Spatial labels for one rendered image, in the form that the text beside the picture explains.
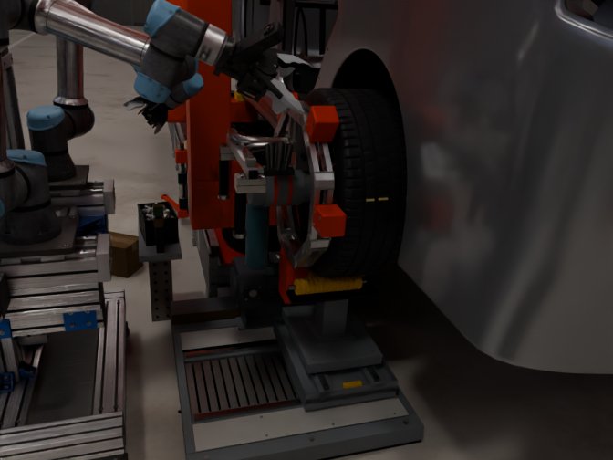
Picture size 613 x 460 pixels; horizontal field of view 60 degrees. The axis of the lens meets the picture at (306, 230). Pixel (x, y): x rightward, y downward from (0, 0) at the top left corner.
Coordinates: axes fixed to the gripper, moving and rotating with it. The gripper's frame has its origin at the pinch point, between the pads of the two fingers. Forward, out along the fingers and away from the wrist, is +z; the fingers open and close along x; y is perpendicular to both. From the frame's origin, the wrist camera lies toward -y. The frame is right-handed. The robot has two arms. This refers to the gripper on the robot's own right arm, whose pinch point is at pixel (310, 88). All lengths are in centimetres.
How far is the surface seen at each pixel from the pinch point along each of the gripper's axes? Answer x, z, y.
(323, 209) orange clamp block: -5.4, 26.4, 40.8
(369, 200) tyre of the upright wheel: -10, 38, 34
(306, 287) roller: -1, 41, 78
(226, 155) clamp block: -37, 0, 71
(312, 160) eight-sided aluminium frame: -18.2, 18.8, 37.0
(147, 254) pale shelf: -19, -9, 126
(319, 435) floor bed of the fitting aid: 41, 63, 96
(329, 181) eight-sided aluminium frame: -13.2, 25.4, 36.9
